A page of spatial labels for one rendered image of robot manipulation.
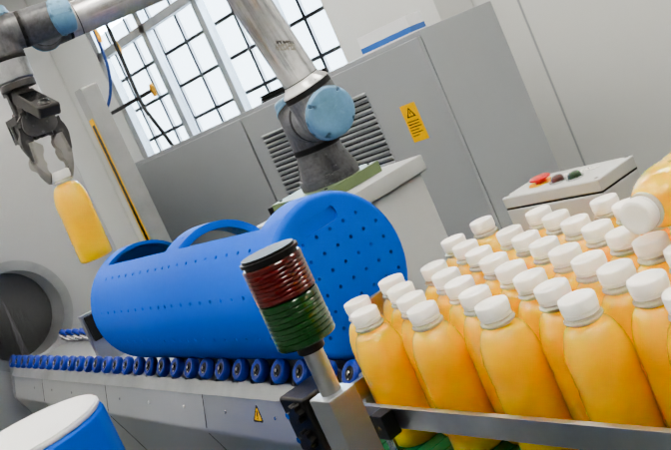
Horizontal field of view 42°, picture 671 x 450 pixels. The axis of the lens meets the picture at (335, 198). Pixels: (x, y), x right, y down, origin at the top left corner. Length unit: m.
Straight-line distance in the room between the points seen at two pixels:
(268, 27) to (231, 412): 0.81
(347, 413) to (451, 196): 2.41
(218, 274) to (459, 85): 1.85
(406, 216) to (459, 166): 1.15
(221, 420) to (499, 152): 1.82
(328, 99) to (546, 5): 2.51
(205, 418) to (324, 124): 0.68
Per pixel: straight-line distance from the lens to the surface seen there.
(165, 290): 1.76
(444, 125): 3.17
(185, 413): 1.99
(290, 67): 1.92
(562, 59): 4.33
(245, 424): 1.74
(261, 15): 1.92
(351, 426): 0.90
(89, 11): 2.00
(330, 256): 1.45
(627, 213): 0.97
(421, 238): 2.09
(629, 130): 4.30
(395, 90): 3.25
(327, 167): 2.06
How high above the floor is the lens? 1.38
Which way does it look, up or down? 7 degrees down
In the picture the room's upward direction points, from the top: 24 degrees counter-clockwise
